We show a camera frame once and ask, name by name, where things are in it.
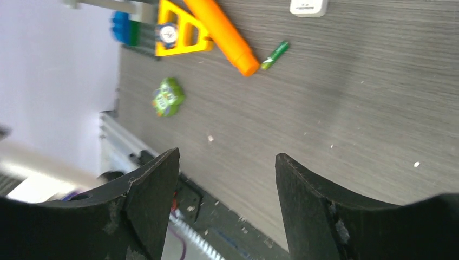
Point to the blue lego brick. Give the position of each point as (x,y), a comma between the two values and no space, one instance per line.
(120,27)

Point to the green owl toy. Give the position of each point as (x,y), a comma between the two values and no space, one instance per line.
(168,97)

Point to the yellow tape measure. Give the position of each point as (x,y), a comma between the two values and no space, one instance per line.
(178,32)

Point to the white remote control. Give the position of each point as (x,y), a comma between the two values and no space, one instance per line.
(308,8)

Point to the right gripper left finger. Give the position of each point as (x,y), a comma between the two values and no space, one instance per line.
(126,218)

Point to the green battery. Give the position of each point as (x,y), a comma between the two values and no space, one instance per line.
(275,55)

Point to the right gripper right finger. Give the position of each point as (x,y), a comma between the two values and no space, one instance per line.
(324,220)

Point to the small white remote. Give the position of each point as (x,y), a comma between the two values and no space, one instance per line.
(20,161)

